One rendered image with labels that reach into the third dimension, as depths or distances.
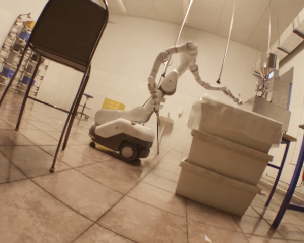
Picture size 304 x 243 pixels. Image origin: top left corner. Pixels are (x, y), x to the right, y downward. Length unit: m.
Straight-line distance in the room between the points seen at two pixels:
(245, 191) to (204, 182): 0.29
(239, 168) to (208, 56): 5.44
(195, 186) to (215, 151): 0.27
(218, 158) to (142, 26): 6.51
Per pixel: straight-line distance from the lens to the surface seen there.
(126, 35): 7.11
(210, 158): 1.15
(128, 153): 1.57
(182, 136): 5.50
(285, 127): 1.96
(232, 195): 1.20
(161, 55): 1.68
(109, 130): 1.62
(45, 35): 1.02
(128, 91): 6.01
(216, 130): 1.16
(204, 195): 1.19
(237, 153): 1.16
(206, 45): 6.54
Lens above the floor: 0.36
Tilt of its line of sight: 3 degrees up
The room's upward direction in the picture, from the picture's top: 20 degrees clockwise
